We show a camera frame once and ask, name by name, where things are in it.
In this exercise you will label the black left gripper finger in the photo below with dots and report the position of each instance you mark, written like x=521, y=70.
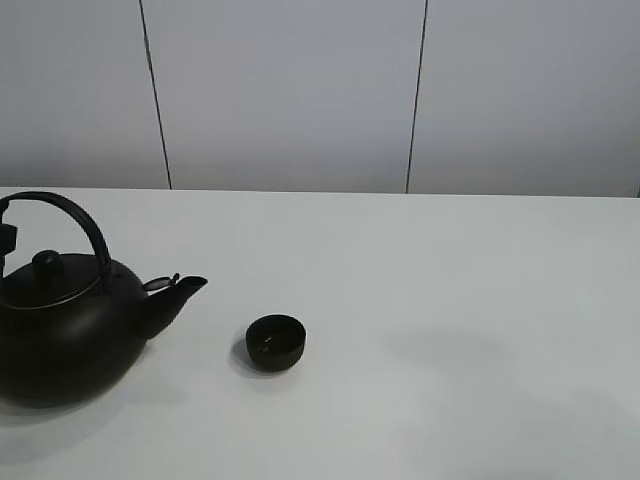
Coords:
x=8, y=238

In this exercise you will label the small black teacup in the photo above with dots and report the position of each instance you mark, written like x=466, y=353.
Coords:
x=275, y=342

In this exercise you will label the black teapot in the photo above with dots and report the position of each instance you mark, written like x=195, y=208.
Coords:
x=73, y=324

